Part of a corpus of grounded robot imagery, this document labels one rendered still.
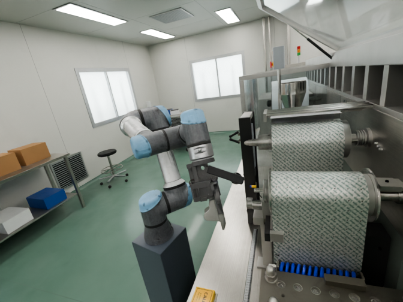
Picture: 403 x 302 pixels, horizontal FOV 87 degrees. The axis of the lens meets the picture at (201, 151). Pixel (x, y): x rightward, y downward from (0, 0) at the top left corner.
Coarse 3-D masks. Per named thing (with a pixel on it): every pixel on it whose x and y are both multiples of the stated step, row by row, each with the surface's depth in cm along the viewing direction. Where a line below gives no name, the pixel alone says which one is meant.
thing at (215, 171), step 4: (208, 168) 63; (212, 168) 63; (216, 168) 63; (208, 172) 63; (212, 172) 63; (216, 172) 63; (220, 172) 63; (224, 172) 63; (228, 172) 63; (220, 176) 62; (224, 176) 62; (228, 176) 62; (232, 176) 62; (236, 176) 62; (240, 176) 62; (232, 180) 62; (236, 180) 62; (240, 180) 62; (236, 184) 64; (240, 184) 62
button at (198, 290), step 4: (196, 288) 75; (200, 288) 75; (204, 288) 75; (196, 292) 74; (200, 292) 73; (204, 292) 73; (208, 292) 73; (212, 292) 73; (196, 296) 72; (200, 296) 72; (204, 296) 72; (208, 296) 72; (212, 296) 72; (192, 300) 71; (196, 300) 71; (200, 300) 71; (204, 300) 71; (208, 300) 70; (212, 300) 71
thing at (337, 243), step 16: (288, 224) 63; (304, 224) 61; (320, 224) 59; (336, 224) 58; (352, 224) 57; (288, 240) 65; (304, 240) 63; (320, 240) 61; (336, 240) 60; (352, 240) 58; (288, 256) 67; (304, 256) 65; (320, 256) 63; (336, 256) 61; (352, 256) 60
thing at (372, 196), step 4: (268, 176) 65; (364, 176) 57; (368, 176) 57; (268, 180) 64; (368, 180) 56; (268, 184) 63; (368, 184) 55; (372, 184) 55; (268, 188) 63; (368, 188) 54; (372, 188) 54; (268, 192) 62; (372, 192) 54; (268, 196) 62; (372, 196) 54; (372, 200) 54; (372, 204) 54; (372, 208) 54; (368, 212) 55; (372, 212) 55
